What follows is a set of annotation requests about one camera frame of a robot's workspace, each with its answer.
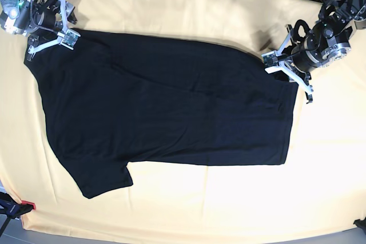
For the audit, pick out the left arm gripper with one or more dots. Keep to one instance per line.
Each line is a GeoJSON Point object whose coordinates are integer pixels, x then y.
{"type": "Point", "coordinates": [305, 58]}

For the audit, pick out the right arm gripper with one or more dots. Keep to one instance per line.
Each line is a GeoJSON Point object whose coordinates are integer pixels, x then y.
{"type": "Point", "coordinates": [53, 17]}

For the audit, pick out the black T-shirt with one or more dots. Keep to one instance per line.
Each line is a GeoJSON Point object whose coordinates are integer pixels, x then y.
{"type": "Point", "coordinates": [120, 98]}

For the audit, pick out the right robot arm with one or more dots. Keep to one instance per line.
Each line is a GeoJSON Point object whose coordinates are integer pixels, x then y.
{"type": "Point", "coordinates": [15, 16]}

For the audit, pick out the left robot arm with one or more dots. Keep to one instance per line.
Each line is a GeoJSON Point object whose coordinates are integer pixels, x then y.
{"type": "Point", "coordinates": [337, 22]}

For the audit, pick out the black red table clamp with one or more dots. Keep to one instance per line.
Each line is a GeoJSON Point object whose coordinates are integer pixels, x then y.
{"type": "Point", "coordinates": [12, 209]}

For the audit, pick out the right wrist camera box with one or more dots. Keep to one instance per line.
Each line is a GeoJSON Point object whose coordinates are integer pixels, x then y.
{"type": "Point", "coordinates": [69, 39]}

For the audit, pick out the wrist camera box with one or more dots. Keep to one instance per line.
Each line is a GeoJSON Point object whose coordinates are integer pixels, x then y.
{"type": "Point", "coordinates": [271, 62]}
{"type": "Point", "coordinates": [69, 39]}

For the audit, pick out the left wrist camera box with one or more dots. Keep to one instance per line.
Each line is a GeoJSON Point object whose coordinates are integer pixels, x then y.
{"type": "Point", "coordinates": [271, 62]}

